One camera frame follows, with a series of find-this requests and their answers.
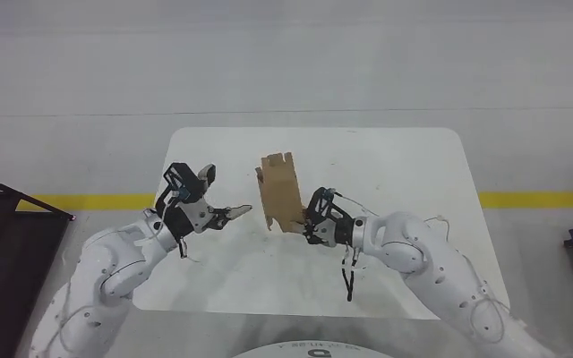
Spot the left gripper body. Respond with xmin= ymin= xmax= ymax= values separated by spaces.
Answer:
xmin=154 ymin=196 xmax=221 ymax=252

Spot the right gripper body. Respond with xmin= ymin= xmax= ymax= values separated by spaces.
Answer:
xmin=307 ymin=215 xmax=367 ymax=250

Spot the small brown carton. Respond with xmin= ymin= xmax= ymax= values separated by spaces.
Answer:
xmin=254 ymin=151 xmax=311 ymax=234

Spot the black framed panel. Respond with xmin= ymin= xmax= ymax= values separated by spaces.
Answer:
xmin=0 ymin=183 xmax=76 ymax=358

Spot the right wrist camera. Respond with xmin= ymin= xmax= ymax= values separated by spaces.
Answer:
xmin=304 ymin=186 xmax=355 ymax=226

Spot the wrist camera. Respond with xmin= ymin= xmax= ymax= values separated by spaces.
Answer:
xmin=304 ymin=186 xmax=355 ymax=226
xmin=154 ymin=161 xmax=206 ymax=217

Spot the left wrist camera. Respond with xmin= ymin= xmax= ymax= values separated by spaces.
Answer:
xmin=154 ymin=161 xmax=206 ymax=217

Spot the thin white cable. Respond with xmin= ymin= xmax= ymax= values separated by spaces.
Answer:
xmin=334 ymin=191 xmax=381 ymax=217

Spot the black cable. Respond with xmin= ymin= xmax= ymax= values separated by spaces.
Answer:
xmin=340 ymin=243 xmax=361 ymax=303

